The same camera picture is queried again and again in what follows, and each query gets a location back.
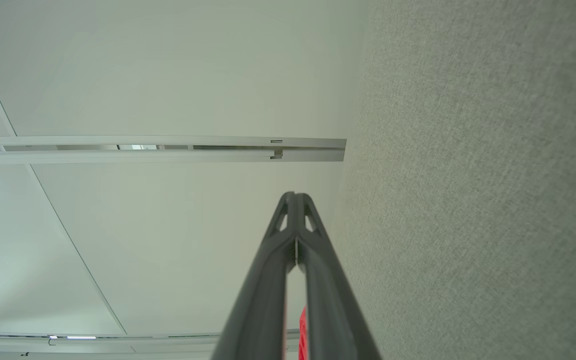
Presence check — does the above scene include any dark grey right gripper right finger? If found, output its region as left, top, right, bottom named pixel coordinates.
left=295, top=192, right=382, bottom=360

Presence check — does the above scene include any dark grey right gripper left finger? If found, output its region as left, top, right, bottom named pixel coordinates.
left=211, top=192, right=297, bottom=360

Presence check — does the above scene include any red white basketball jersey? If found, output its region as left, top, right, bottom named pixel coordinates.
left=298, top=306, right=309, bottom=360

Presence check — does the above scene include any grey wall frame rail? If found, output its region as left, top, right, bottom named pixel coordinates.
left=0, top=327, right=301, bottom=360

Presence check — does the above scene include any grey partition post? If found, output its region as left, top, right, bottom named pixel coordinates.
left=0, top=135, right=348, bottom=166

